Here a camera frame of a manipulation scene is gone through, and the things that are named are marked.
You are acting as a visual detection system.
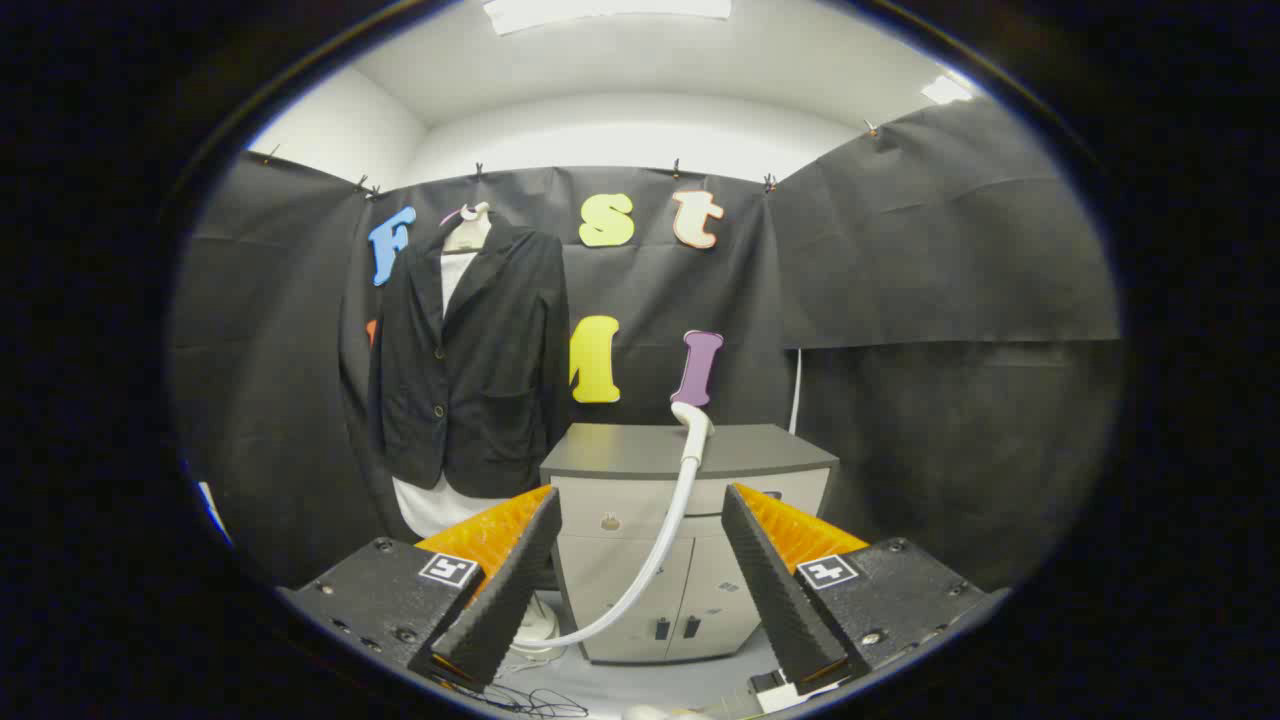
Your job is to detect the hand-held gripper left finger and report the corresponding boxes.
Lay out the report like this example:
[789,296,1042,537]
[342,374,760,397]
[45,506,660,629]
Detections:
[278,487,563,693]

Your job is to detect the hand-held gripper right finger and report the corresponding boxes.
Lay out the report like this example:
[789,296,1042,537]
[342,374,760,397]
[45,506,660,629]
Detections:
[720,483,1011,698]

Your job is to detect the white garment steamer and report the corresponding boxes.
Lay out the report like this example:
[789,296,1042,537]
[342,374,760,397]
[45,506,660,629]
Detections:
[508,402,717,663]

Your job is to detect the black button jacket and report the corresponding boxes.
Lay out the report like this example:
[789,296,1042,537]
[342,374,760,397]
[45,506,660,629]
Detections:
[368,215,571,499]

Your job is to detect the grey cabinet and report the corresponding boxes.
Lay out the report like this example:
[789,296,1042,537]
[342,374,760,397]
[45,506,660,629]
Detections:
[540,423,839,665]

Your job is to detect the white mannequin torso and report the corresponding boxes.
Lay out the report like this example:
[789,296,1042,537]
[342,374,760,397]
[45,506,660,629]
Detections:
[392,203,511,541]

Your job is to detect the black backdrop cloth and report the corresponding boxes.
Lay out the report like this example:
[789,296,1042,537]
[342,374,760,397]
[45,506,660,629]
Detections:
[170,97,1121,591]

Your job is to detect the long ceiling light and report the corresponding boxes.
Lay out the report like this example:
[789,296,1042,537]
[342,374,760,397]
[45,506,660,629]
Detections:
[483,0,733,36]

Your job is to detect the black floor cables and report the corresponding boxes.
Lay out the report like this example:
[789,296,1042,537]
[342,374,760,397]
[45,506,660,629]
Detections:
[440,680,591,719]

